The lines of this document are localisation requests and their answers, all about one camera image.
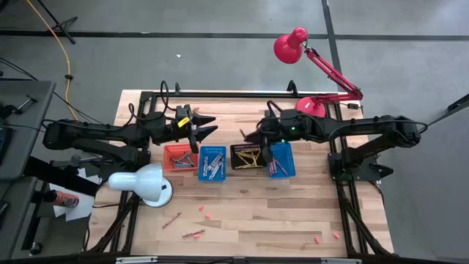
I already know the yellow cable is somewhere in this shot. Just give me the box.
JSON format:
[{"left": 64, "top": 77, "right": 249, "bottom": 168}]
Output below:
[{"left": 25, "top": 0, "right": 80, "bottom": 122}]

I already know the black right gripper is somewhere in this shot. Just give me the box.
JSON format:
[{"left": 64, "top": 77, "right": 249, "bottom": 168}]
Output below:
[{"left": 244, "top": 109, "right": 318, "bottom": 164}]

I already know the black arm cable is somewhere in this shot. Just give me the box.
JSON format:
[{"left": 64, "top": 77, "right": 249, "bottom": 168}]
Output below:
[
  {"left": 256, "top": 99, "right": 429, "bottom": 142},
  {"left": 126, "top": 80, "right": 182, "bottom": 124}
]

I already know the orange plastic basket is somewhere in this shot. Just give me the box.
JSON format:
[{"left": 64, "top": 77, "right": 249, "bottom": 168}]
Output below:
[{"left": 163, "top": 143, "right": 201, "bottom": 172}]

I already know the black floor cable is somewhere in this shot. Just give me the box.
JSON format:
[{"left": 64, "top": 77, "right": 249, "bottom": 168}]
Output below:
[{"left": 0, "top": 56, "right": 107, "bottom": 128}]

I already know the orange spray can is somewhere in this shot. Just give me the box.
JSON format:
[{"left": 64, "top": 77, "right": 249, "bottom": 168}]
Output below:
[{"left": 43, "top": 189, "right": 81, "bottom": 209}]

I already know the white paper sheet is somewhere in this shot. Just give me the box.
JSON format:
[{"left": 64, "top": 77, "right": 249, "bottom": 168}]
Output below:
[{"left": 48, "top": 167, "right": 100, "bottom": 222}]

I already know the black beam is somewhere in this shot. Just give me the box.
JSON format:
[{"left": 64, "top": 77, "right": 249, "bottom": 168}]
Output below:
[{"left": 23, "top": 156, "right": 100, "bottom": 197}]

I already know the black bar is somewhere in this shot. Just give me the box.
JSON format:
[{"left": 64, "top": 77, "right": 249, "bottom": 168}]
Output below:
[{"left": 424, "top": 93, "right": 469, "bottom": 128}]

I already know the red desk lamp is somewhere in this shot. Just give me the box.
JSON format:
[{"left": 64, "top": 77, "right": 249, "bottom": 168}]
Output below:
[{"left": 273, "top": 26, "right": 364, "bottom": 119}]

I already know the grey side table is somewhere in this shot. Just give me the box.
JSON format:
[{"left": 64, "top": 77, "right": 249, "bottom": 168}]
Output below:
[{"left": 0, "top": 79, "right": 56, "bottom": 181}]

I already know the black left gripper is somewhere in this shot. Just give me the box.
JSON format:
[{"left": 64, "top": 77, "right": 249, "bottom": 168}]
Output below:
[{"left": 149, "top": 104, "right": 218, "bottom": 154}]

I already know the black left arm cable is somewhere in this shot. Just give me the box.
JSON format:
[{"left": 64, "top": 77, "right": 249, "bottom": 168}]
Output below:
[{"left": 126, "top": 80, "right": 182, "bottom": 124}]

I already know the black plastic basket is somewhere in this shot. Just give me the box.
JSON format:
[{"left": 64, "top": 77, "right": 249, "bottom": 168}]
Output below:
[{"left": 229, "top": 142, "right": 267, "bottom": 170}]

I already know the black metal tool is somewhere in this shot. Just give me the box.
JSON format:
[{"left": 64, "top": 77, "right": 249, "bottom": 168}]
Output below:
[{"left": 0, "top": 94, "right": 39, "bottom": 119}]

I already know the blue plastic basket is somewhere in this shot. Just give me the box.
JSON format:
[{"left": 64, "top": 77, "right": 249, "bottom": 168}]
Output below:
[
  {"left": 265, "top": 142, "right": 296, "bottom": 180},
  {"left": 198, "top": 145, "right": 228, "bottom": 183}
]

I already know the white desk lamp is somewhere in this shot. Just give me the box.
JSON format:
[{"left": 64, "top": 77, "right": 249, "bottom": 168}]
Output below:
[{"left": 107, "top": 163, "right": 174, "bottom": 208}]

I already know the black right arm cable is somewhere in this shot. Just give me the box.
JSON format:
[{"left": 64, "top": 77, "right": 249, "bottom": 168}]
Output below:
[{"left": 256, "top": 99, "right": 429, "bottom": 142}]

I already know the silver metal bracket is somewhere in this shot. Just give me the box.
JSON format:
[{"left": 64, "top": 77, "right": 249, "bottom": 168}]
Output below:
[
  {"left": 115, "top": 256, "right": 158, "bottom": 264},
  {"left": 320, "top": 257, "right": 363, "bottom": 264}
]

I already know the black tripod stand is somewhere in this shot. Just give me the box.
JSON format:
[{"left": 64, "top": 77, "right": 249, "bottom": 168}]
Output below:
[{"left": 34, "top": 0, "right": 79, "bottom": 45}]

